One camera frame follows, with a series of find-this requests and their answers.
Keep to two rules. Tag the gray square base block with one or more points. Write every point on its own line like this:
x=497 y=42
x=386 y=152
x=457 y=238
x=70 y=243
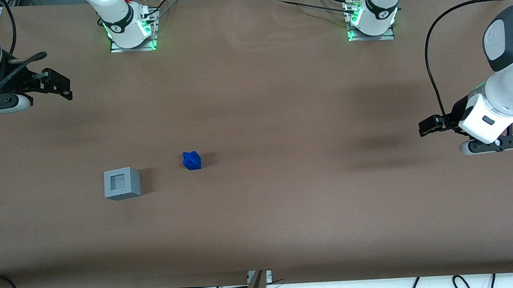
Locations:
x=123 y=194

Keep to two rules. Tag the brown table cover sheet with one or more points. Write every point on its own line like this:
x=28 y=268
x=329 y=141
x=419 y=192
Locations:
x=280 y=92

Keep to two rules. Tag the metal table edge bracket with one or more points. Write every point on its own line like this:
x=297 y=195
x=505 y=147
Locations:
x=268 y=276

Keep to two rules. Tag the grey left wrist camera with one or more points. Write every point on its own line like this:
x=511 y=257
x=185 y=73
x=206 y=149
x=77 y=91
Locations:
x=496 y=144

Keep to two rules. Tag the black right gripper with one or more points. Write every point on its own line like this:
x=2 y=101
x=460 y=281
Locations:
x=16 y=79

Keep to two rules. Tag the blue plastic part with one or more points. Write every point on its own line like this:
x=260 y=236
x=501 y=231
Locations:
x=192 y=162

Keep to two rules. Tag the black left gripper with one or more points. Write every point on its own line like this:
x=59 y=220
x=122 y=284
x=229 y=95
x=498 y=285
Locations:
x=454 y=114

